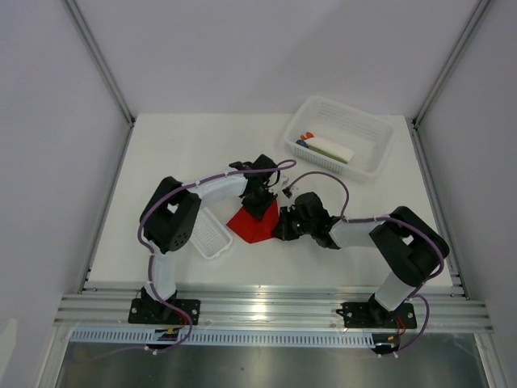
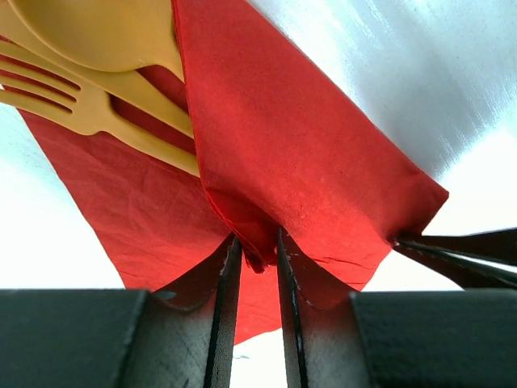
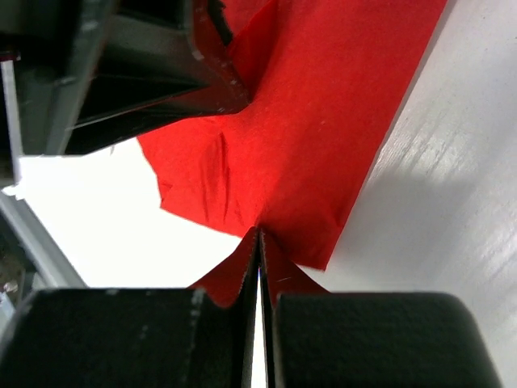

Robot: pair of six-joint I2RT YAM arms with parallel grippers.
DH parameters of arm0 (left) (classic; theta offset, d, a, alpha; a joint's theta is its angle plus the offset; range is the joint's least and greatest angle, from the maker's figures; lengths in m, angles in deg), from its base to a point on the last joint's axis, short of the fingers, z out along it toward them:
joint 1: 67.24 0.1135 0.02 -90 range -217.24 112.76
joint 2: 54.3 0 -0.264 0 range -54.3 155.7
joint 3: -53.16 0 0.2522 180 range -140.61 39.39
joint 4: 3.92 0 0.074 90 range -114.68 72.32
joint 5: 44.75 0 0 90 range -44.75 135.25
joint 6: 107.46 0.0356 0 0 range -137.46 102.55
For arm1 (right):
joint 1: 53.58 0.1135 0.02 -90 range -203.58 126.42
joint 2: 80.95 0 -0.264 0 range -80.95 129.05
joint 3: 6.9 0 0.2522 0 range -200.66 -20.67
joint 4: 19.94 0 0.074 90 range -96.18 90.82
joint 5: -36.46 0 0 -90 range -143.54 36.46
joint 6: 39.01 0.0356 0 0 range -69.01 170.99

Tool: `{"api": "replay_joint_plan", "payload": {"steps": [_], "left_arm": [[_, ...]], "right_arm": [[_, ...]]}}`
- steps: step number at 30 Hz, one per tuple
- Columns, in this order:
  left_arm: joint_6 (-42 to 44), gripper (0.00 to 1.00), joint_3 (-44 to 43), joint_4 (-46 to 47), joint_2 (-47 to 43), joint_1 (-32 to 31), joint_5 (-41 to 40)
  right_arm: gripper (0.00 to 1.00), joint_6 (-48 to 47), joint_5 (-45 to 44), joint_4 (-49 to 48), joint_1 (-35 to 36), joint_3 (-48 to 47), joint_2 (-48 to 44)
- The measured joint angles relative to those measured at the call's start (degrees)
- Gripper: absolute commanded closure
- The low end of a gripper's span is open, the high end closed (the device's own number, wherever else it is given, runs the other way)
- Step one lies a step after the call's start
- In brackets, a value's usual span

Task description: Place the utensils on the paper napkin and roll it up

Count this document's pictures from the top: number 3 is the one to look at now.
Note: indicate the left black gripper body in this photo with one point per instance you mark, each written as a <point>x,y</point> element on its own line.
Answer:
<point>49,52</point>

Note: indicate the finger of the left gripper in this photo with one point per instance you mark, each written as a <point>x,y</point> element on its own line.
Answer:
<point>162,62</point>

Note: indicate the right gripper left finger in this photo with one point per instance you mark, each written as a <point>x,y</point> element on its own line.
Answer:
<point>224,315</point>

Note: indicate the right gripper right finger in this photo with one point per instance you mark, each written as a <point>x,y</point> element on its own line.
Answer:
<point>278,275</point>

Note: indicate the red paper napkin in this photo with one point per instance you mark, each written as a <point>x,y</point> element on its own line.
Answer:
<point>327,79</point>

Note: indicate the aluminium front rail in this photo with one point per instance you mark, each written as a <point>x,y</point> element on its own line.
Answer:
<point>29,240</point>

